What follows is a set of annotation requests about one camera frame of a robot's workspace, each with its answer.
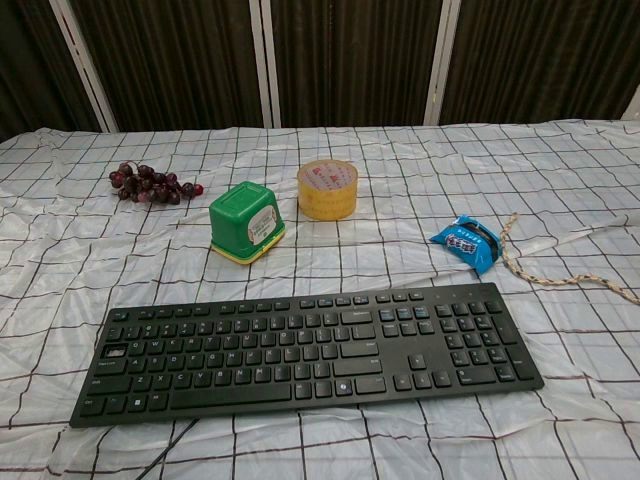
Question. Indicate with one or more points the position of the black computer keyboard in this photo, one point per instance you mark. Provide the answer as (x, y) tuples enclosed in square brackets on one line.
[(310, 350)]

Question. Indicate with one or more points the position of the white checked tablecloth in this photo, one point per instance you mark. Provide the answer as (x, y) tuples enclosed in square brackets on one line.
[(320, 250)]

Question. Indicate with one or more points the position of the yellow clear tape roll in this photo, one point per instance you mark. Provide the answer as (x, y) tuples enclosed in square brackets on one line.
[(327, 192)]

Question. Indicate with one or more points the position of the green plastic box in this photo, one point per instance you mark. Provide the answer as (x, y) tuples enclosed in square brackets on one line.
[(242, 220)]

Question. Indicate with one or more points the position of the blue snack packet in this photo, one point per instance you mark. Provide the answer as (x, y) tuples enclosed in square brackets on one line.
[(467, 242)]

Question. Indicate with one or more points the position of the dark red grape bunch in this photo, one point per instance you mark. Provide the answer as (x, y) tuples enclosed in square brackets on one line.
[(150, 185)]

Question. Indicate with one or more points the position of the dark folding screen panel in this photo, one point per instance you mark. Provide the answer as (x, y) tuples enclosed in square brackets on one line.
[(540, 60), (30, 65), (350, 60), (170, 60)]

